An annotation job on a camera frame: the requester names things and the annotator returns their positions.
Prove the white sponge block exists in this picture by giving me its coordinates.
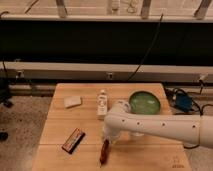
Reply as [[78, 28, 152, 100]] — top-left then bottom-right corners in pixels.
[[64, 96, 82, 108]]

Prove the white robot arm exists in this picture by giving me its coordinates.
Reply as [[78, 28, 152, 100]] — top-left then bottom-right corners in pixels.
[[103, 100, 213, 148]]

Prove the green bowl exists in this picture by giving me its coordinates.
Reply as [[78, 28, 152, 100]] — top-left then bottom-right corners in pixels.
[[129, 91, 161, 115]]

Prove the black chair base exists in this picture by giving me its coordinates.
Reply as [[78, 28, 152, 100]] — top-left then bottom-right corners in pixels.
[[0, 78, 13, 141]]

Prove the black floor cable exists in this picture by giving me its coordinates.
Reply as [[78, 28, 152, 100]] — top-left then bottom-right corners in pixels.
[[164, 87, 213, 150]]

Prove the black hanging cable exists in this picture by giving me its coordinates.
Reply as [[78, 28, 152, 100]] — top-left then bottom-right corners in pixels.
[[127, 13, 164, 82]]

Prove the white paper cup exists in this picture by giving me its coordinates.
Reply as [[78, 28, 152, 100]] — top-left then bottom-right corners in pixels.
[[130, 132, 144, 137]]

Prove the dark chocolate bar box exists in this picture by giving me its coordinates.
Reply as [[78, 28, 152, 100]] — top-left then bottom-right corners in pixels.
[[62, 128, 85, 154]]

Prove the white plastic bottle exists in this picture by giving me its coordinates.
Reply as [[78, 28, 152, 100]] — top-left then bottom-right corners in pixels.
[[97, 90, 108, 120]]

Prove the blue power box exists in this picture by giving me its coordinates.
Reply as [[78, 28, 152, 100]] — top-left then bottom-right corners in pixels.
[[175, 94, 192, 111]]

